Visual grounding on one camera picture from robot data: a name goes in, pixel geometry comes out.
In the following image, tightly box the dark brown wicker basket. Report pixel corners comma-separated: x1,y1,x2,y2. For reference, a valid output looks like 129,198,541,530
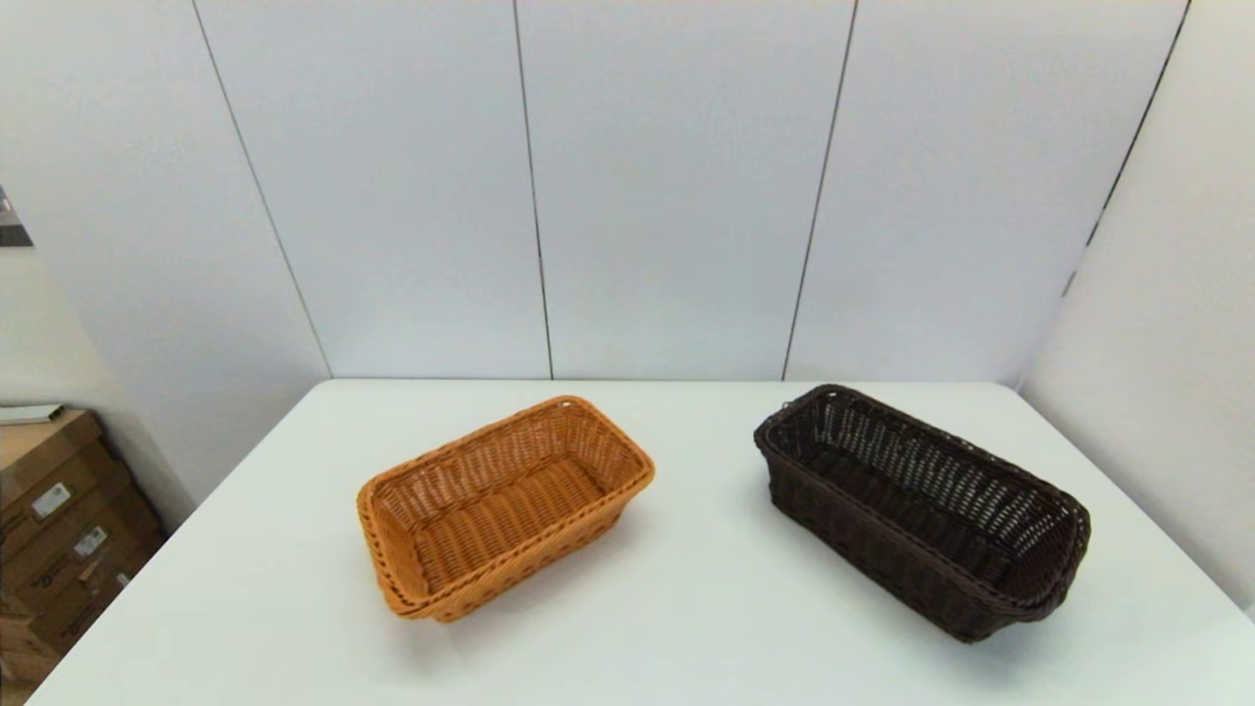
753,383,1092,644

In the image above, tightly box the brown cardboard box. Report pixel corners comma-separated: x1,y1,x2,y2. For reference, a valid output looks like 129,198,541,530
0,490,163,601
0,410,138,550
0,593,60,687
29,534,168,653

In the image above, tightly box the orange wicker basket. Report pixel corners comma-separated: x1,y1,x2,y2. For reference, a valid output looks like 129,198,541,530
356,395,656,623

